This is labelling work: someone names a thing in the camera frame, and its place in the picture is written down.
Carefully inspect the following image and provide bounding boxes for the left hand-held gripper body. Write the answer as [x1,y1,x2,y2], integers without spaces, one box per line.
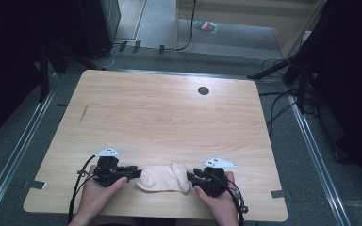
[92,147,123,188]

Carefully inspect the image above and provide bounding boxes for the right hand-held gripper cable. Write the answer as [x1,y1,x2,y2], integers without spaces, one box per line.
[211,173,250,226]

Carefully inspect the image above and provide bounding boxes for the person's right hand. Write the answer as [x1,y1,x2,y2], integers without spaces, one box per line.
[193,171,239,221]

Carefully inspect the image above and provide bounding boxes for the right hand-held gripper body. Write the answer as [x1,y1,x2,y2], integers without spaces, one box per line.
[200,157,238,199]

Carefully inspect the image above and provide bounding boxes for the black cabinet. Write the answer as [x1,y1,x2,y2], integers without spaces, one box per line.
[77,0,122,60]

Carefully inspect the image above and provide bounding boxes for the beige wooden panel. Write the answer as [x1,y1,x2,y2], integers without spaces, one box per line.
[174,0,328,59]

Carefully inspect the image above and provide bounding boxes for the metal floor rail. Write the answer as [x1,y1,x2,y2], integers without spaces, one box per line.
[287,93,353,226]
[0,71,61,226]

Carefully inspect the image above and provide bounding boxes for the black tripod stand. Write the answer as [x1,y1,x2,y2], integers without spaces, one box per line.
[38,40,106,103]

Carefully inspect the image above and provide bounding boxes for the white cable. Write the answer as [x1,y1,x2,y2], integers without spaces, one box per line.
[92,44,121,71]

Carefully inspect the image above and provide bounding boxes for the grey tape piece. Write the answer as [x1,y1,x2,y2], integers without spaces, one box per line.
[22,179,47,190]
[270,189,287,200]

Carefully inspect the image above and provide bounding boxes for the person's left hand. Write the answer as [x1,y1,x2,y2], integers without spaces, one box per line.
[79,165,129,218]

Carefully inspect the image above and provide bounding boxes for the hand-held gripper cable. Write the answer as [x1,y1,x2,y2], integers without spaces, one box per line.
[211,173,250,226]
[67,154,98,224]

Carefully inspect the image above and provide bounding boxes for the left hand-held gripper cable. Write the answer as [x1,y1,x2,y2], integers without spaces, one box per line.
[67,154,98,224]

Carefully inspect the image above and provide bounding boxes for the colourful packet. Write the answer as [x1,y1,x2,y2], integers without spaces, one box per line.
[192,20,220,35]

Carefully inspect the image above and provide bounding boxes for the black floor cables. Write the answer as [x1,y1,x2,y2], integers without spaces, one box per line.
[258,57,300,137]

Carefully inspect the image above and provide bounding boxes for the black metal stand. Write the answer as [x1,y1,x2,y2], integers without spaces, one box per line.
[247,43,317,115]

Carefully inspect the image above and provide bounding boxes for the hanging black cable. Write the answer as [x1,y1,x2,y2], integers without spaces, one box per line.
[164,0,198,52]

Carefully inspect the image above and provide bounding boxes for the dark curtain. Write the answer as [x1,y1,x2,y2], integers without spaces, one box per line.
[307,0,362,192]
[0,0,83,149]

